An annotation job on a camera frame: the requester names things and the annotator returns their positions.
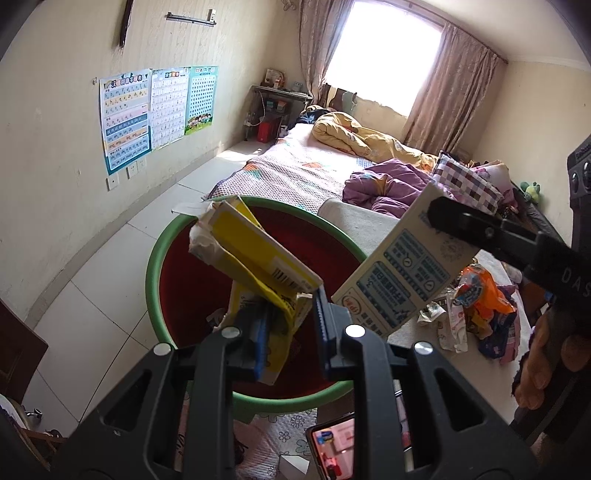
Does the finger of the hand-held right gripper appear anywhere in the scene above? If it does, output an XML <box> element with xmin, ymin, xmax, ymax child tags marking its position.
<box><xmin>427</xmin><ymin>196</ymin><xmax>550</xmax><ymax>278</ymax></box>

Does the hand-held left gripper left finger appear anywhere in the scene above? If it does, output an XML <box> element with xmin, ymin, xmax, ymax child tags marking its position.
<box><xmin>51</xmin><ymin>307</ymin><xmax>273</xmax><ymax>480</ymax></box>

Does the blue wall poster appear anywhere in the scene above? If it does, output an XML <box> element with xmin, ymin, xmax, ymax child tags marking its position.
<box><xmin>99</xmin><ymin>69</ymin><xmax>153</xmax><ymax>176</ymax></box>

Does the purple quilt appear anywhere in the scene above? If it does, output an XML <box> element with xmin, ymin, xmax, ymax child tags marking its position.
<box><xmin>344</xmin><ymin>158</ymin><xmax>435</xmax><ymax>217</ymax></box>

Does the red box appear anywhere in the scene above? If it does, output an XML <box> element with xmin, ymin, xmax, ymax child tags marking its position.
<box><xmin>257</xmin><ymin>117</ymin><xmax>282</xmax><ymax>143</ymax></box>

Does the pink printed pillow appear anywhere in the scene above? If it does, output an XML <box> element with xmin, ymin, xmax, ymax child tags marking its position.
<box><xmin>471</xmin><ymin>159</ymin><xmax>511</xmax><ymax>188</ymax></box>

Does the white milk carton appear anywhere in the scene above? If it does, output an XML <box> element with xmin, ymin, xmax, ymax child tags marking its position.
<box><xmin>331</xmin><ymin>181</ymin><xmax>481</xmax><ymax>342</ymax></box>

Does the orange snack wrapper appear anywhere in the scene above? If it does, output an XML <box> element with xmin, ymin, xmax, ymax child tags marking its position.
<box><xmin>455</xmin><ymin>265</ymin><xmax>518</xmax><ymax>333</ymax></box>

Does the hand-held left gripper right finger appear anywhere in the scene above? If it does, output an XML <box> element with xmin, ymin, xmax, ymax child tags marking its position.
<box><xmin>313</xmin><ymin>286</ymin><xmax>541</xmax><ymax>480</ymax></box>

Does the red basin with green rim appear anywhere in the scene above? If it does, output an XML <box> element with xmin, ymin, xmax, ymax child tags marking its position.
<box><xmin>145</xmin><ymin>196</ymin><xmax>370</xmax><ymax>414</ymax></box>

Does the person's right hand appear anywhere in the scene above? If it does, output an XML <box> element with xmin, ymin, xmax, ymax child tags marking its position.
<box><xmin>513</xmin><ymin>310</ymin><xmax>588</xmax><ymax>411</ymax></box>

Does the floral cloth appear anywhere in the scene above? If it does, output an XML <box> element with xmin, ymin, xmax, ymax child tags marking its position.
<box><xmin>231</xmin><ymin>406</ymin><xmax>319</xmax><ymax>480</ymax></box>

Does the purple snack wrapper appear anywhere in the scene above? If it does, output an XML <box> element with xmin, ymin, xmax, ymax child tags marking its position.
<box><xmin>475</xmin><ymin>286</ymin><xmax>522</xmax><ymax>365</ymax></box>

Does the window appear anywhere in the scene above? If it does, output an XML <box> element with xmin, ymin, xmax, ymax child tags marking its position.
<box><xmin>323</xmin><ymin>0</ymin><xmax>446</xmax><ymax>118</ymax></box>

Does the smartphone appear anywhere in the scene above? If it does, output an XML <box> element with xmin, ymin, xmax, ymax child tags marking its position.
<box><xmin>305</xmin><ymin>412</ymin><xmax>358</xmax><ymax>480</ymax></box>

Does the metal wall rail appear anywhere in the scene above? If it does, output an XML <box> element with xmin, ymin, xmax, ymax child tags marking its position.
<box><xmin>166</xmin><ymin>9</ymin><xmax>218</xmax><ymax>27</ymax></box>

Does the beige curtain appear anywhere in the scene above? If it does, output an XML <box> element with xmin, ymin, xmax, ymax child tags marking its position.
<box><xmin>403</xmin><ymin>23</ymin><xmax>502</xmax><ymax>155</ymax></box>
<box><xmin>298</xmin><ymin>0</ymin><xmax>356</xmax><ymax>109</ymax></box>

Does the green wall poster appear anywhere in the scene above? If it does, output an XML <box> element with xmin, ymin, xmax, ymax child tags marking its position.
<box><xmin>185</xmin><ymin>66</ymin><xmax>219</xmax><ymax>136</ymax></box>

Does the bed with patterned sheet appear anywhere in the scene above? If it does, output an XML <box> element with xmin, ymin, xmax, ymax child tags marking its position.
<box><xmin>201</xmin><ymin>122</ymin><xmax>384</xmax><ymax>215</ymax></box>

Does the dark wall bracket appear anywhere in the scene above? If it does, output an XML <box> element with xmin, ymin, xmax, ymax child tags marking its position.
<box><xmin>117</xmin><ymin>0</ymin><xmax>134</xmax><ymax>48</ymax></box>

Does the wooden furniture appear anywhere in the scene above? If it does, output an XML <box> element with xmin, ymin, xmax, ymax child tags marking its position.
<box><xmin>0</xmin><ymin>298</ymin><xmax>49</xmax><ymax>400</ymax></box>

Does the yellow quilt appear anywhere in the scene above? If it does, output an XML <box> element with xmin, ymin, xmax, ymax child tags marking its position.
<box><xmin>311</xmin><ymin>111</ymin><xmax>437</xmax><ymax>168</ymax></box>

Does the checked pillow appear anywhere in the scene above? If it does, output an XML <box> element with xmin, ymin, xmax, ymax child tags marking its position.
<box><xmin>431</xmin><ymin>152</ymin><xmax>504</xmax><ymax>215</ymax></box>

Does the small metal desk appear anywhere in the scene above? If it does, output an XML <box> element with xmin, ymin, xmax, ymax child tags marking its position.
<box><xmin>245</xmin><ymin>84</ymin><xmax>312</xmax><ymax>141</ymax></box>

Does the yellow snack wrapper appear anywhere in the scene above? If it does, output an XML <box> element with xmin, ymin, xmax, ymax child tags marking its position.
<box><xmin>188</xmin><ymin>196</ymin><xmax>324</xmax><ymax>386</ymax></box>

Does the white crumpled wrapper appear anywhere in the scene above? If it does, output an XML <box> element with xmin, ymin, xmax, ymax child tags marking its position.
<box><xmin>418</xmin><ymin>295</ymin><xmax>469</xmax><ymax>354</ymax></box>

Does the white chart wall poster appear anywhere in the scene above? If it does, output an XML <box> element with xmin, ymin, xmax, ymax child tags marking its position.
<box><xmin>150</xmin><ymin>68</ymin><xmax>191</xmax><ymax>151</ymax></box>

